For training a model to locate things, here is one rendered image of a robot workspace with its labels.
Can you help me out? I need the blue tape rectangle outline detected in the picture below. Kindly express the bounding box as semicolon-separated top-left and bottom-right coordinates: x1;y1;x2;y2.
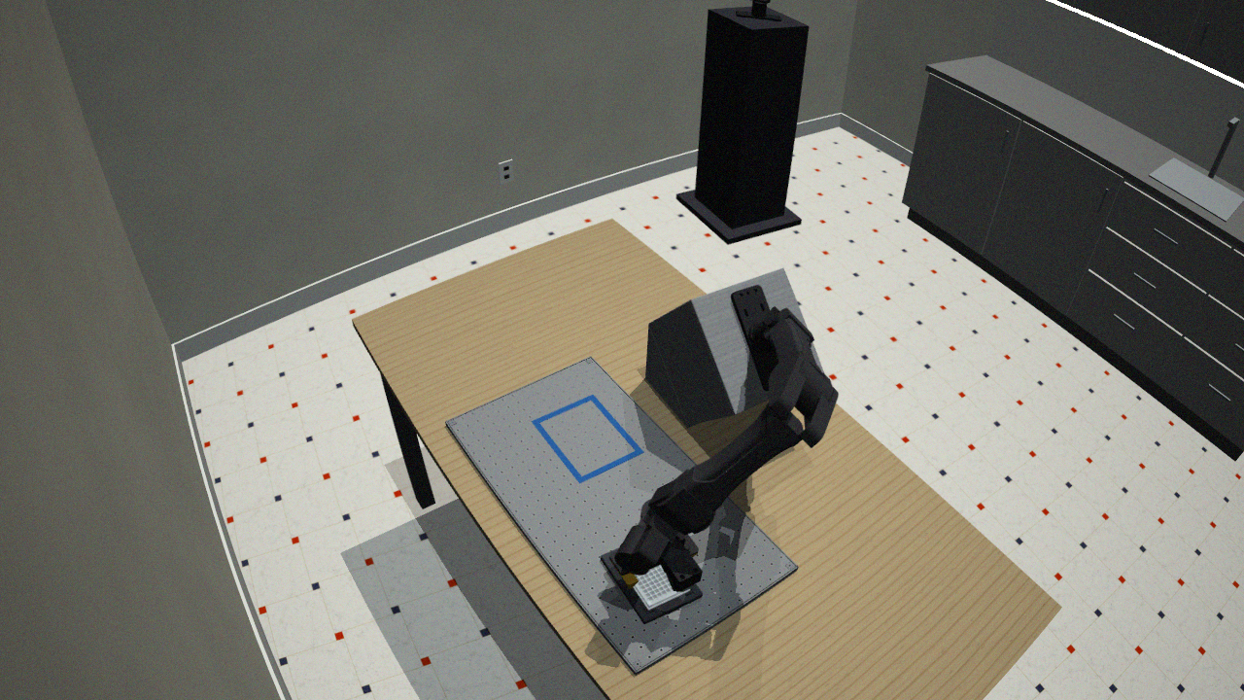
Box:
532;395;643;482

